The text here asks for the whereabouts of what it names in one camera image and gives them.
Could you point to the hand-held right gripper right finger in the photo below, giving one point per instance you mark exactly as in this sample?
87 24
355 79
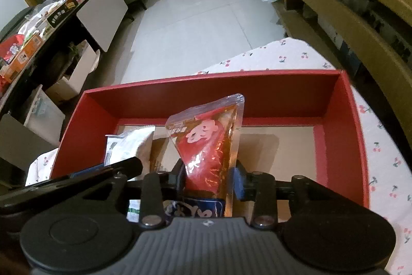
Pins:
240 184

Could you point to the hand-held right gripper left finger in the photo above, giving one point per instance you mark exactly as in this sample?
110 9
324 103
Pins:
175 181

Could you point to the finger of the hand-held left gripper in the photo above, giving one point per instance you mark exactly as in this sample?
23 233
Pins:
106 170

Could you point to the clear red label snack packet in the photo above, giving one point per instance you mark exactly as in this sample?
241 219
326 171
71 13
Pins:
206 146

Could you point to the red cardboard box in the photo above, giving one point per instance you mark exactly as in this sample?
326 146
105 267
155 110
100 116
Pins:
225 94

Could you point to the white snack packet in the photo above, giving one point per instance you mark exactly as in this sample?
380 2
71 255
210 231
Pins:
128 146

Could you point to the white storage box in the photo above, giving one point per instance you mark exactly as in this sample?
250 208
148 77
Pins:
45 117

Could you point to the white cardboard box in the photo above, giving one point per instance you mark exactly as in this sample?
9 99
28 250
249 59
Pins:
83 68

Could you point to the orange snack box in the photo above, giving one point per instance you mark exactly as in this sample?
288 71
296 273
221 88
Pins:
27 52

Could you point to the cherry print tablecloth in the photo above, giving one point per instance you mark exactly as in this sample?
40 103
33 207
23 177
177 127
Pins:
379 133

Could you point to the black coffee table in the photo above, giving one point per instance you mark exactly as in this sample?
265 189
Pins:
96 14

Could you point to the red plastic basin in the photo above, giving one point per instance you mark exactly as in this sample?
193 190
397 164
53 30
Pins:
9 44

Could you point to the black snack box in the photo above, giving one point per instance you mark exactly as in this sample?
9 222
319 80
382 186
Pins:
61 15

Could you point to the pile of snack packets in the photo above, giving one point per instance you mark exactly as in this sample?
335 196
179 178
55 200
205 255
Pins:
35 23

